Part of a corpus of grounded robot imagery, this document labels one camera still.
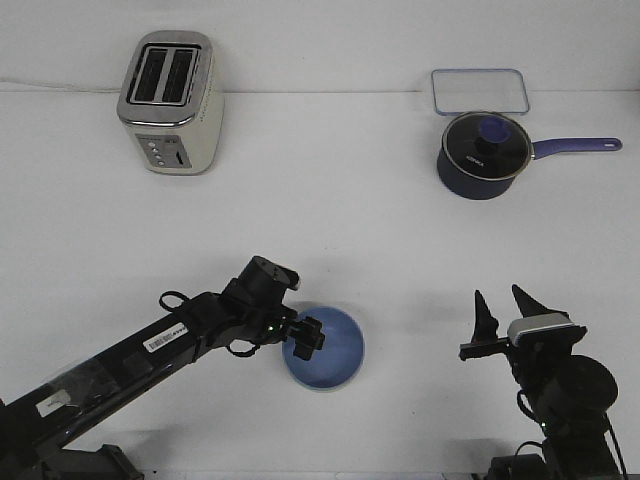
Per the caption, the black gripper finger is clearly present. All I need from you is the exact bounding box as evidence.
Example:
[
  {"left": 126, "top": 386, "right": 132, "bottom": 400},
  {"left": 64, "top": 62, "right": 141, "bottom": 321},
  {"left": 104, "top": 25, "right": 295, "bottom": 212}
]
[
  {"left": 471, "top": 290, "right": 499, "bottom": 345},
  {"left": 511, "top": 284, "right": 554, "bottom": 318}
]

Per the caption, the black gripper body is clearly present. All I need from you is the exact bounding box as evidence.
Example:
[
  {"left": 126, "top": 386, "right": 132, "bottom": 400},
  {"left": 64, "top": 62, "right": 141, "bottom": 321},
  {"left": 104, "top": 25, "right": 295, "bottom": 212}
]
[
  {"left": 284, "top": 316, "right": 325, "bottom": 360},
  {"left": 459, "top": 325, "right": 587, "bottom": 373}
]

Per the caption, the blue bowl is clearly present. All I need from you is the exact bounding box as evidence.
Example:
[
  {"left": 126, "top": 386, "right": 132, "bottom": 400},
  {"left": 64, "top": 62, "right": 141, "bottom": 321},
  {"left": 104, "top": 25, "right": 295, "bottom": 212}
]
[{"left": 282, "top": 306, "right": 365, "bottom": 391}]

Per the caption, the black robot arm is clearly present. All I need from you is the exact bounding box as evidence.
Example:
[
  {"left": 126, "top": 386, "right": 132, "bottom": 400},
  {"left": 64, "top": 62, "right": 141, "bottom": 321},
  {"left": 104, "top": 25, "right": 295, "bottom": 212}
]
[
  {"left": 1, "top": 256, "right": 325, "bottom": 479},
  {"left": 459, "top": 286, "right": 628, "bottom": 479}
]

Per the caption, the dark blue saucepan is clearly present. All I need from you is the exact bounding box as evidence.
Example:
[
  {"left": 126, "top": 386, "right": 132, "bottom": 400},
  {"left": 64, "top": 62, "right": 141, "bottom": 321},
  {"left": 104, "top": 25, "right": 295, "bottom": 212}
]
[{"left": 436, "top": 134, "right": 622, "bottom": 200}]

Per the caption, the glass saucepan lid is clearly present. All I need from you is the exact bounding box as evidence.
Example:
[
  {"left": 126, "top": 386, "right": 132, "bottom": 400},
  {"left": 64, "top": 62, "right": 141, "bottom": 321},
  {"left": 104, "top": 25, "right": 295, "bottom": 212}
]
[{"left": 443, "top": 112, "right": 533, "bottom": 181}]

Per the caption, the clear rectangular container lid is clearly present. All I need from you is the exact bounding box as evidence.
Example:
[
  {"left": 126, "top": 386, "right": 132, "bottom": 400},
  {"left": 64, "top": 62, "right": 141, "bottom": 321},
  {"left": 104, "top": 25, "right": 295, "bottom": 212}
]
[{"left": 431, "top": 68, "right": 530, "bottom": 116}]

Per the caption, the silver two-slot toaster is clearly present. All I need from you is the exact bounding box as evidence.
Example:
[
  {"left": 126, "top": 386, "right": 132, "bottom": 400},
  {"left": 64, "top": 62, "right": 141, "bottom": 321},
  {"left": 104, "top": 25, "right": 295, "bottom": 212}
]
[{"left": 116, "top": 30, "right": 225, "bottom": 176}]

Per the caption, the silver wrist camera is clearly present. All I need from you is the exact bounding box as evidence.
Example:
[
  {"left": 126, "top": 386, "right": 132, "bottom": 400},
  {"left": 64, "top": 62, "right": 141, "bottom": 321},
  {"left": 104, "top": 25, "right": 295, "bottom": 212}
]
[
  {"left": 280, "top": 267, "right": 301, "bottom": 291},
  {"left": 507, "top": 312, "right": 574, "bottom": 346}
]

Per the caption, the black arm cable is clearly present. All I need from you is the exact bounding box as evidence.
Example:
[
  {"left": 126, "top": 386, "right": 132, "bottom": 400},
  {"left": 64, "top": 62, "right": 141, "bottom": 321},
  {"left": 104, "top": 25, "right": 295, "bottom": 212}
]
[
  {"left": 514, "top": 389, "right": 626, "bottom": 474},
  {"left": 158, "top": 290, "right": 194, "bottom": 312}
]

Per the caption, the white toaster power cord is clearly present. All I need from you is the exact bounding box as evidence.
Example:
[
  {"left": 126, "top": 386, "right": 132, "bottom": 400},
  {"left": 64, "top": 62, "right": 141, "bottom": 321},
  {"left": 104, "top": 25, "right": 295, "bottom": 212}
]
[{"left": 0, "top": 75, "right": 125, "bottom": 94}]

